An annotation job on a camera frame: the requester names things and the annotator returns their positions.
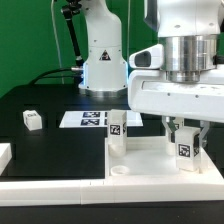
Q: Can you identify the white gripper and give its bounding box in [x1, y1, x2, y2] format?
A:
[128, 65, 224, 147]

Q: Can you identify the white square table top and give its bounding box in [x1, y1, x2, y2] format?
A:
[105, 136, 221, 182]

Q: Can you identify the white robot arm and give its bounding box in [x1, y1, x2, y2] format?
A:
[80, 0, 224, 123]

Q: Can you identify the white L-shaped obstacle fence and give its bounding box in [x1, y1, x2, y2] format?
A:
[0, 138, 224, 206]

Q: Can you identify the white marker sheet with tags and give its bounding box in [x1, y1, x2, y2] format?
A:
[59, 110, 143, 128]

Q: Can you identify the white block at left edge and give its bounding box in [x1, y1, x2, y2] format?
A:
[0, 143, 12, 175]

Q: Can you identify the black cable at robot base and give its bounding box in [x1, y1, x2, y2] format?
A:
[29, 67, 84, 86]

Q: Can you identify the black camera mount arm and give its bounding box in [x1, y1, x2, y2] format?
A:
[61, 0, 84, 67]

